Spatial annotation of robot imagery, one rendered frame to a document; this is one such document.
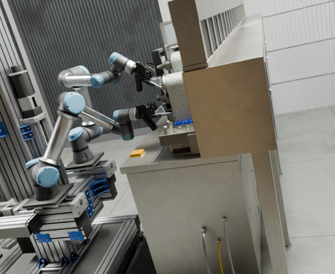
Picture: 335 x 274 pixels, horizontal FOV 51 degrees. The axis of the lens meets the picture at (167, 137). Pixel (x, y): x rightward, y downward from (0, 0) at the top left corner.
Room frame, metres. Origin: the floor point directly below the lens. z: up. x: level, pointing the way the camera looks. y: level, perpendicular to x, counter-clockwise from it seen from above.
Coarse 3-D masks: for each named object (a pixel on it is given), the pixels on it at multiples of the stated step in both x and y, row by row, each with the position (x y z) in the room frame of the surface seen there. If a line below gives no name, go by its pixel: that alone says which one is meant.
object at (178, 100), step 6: (174, 96) 1.98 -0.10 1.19; (180, 96) 1.97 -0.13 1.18; (186, 96) 1.96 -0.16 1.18; (174, 102) 1.98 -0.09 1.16; (180, 102) 1.97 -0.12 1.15; (186, 102) 1.96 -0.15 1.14; (174, 108) 1.99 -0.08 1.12; (180, 108) 1.98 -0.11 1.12; (186, 108) 1.96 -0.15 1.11; (174, 114) 1.99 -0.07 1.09; (180, 114) 1.98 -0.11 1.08; (186, 114) 1.97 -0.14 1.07; (180, 120) 1.98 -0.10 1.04
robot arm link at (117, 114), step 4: (116, 112) 2.10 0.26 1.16; (120, 112) 2.09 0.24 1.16; (124, 112) 2.08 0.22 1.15; (128, 112) 2.06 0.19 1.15; (116, 116) 2.08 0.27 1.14; (120, 116) 2.07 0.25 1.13; (124, 116) 2.07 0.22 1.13; (128, 116) 2.06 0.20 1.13; (116, 120) 2.09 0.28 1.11; (120, 120) 2.08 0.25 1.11; (124, 120) 2.07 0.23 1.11; (128, 120) 2.07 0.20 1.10
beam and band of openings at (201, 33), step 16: (176, 0) 1.10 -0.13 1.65; (192, 0) 1.08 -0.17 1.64; (208, 0) 1.35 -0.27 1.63; (224, 0) 1.93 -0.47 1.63; (240, 0) 3.44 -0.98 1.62; (176, 16) 1.10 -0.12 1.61; (192, 16) 1.09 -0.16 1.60; (208, 16) 1.28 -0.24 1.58; (224, 16) 1.80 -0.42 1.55; (240, 16) 3.10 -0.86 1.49; (176, 32) 1.11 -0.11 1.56; (192, 32) 1.09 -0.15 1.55; (208, 32) 1.23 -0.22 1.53; (224, 32) 1.68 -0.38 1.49; (192, 48) 1.10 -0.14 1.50; (208, 48) 1.18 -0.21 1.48; (192, 64) 1.10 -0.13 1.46; (208, 64) 1.09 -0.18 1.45
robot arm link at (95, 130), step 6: (78, 66) 2.47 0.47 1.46; (72, 72) 2.39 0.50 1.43; (78, 72) 2.42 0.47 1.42; (84, 72) 2.45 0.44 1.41; (78, 90) 2.44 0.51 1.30; (84, 90) 2.45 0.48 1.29; (84, 96) 2.45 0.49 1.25; (90, 102) 2.48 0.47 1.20; (84, 120) 2.46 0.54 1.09; (84, 126) 2.45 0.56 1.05; (90, 126) 2.44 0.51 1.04; (96, 126) 2.47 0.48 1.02; (90, 132) 2.43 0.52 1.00; (96, 132) 2.46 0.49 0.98; (102, 132) 2.51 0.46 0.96; (96, 138) 2.49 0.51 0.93
